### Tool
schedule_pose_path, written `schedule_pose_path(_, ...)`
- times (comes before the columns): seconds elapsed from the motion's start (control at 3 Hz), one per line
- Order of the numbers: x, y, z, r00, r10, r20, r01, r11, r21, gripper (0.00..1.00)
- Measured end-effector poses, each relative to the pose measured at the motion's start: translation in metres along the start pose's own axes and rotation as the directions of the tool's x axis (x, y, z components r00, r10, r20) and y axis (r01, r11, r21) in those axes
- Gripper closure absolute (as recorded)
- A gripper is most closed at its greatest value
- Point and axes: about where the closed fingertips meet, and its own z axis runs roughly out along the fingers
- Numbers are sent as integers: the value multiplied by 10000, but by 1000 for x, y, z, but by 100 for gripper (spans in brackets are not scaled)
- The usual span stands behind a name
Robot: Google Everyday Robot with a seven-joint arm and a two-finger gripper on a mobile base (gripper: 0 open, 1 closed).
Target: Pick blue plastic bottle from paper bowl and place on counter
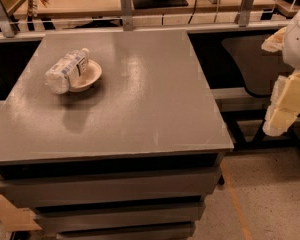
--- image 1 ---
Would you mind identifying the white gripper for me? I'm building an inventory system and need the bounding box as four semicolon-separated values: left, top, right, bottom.
261;10;300;136

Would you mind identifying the white paper bowl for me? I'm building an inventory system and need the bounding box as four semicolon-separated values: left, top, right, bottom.
70;60;102;92

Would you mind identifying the grey drawer cabinet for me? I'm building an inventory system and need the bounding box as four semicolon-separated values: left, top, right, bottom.
0;30;232;240

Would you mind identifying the wooden desk background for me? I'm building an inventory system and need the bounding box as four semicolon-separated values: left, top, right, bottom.
14;0;274;19

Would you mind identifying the cardboard piece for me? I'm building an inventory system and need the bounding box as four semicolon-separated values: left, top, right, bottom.
0;194;41;232

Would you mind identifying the grey metal bracket right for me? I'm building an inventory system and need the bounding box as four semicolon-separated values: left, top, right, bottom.
235;0;254;27

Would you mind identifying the grey metal bracket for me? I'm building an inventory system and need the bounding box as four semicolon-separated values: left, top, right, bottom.
0;0;15;38
120;0;133;31
235;0;254;27

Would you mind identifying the black power cable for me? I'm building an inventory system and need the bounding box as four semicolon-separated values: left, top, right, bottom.
187;0;209;25

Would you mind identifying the grey metal bracket middle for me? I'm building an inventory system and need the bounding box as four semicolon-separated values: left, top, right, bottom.
120;0;133;31

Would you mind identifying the grey metal bracket left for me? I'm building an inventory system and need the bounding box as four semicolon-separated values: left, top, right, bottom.
0;0;15;38

